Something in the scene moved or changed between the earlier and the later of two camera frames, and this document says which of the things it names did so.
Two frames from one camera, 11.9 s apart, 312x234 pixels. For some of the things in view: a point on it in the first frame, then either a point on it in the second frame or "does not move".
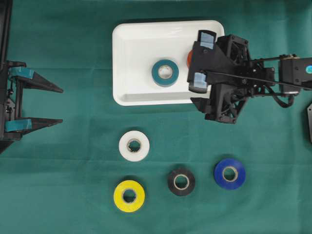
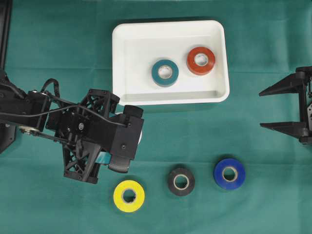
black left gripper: (11, 98) → (84, 130)
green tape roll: (163, 82) does not move
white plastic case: (137, 46) does not move
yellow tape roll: (121, 188) does not move
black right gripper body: (233, 77) → (292, 84)
